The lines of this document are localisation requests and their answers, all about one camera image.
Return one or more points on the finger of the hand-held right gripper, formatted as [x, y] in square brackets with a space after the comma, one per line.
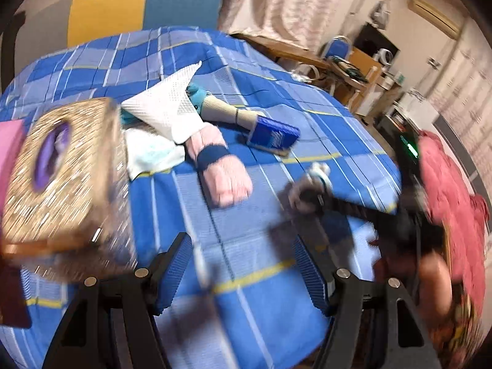
[303, 200]
[319, 178]

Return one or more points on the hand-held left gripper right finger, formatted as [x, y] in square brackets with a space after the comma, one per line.
[311, 273]

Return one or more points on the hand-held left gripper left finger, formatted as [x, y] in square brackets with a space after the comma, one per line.
[175, 273]

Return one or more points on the beige gauze bandage roll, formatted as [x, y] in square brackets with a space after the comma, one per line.
[225, 110]

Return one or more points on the person's right forearm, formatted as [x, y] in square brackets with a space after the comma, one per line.
[436, 284]

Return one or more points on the pink fleece garment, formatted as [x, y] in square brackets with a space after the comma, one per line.
[453, 207]

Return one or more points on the blue plaid bed sheet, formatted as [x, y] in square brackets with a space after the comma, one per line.
[246, 219]

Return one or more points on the blue tissue packet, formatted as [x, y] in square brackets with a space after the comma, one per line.
[273, 136]

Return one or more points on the pink rolled cloth navy band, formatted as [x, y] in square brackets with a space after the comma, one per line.
[221, 169]

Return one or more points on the white appliance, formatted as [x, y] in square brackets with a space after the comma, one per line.
[421, 107]

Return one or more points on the wooden shelf unit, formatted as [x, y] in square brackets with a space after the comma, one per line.
[365, 73]

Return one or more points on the light blue face mask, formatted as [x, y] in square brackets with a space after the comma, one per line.
[153, 155]

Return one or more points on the colourful patterned garment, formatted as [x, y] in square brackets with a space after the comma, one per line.
[461, 326]

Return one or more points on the wooden desk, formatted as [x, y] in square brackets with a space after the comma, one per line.
[284, 52]

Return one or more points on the blue chair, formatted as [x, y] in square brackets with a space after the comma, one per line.
[339, 48]

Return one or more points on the gold glitter tissue box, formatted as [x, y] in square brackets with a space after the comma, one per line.
[65, 184]

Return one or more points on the dark red flat case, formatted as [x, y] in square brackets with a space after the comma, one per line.
[14, 299]

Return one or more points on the white mesh cloth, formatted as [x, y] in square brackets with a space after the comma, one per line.
[165, 103]

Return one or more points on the beige patterned curtain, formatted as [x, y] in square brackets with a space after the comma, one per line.
[299, 0]

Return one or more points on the pink box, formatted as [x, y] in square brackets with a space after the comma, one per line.
[10, 153]

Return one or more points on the grey yellow blue headboard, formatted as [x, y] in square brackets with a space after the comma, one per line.
[109, 11]

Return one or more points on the wall air conditioner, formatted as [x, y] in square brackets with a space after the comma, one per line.
[434, 17]

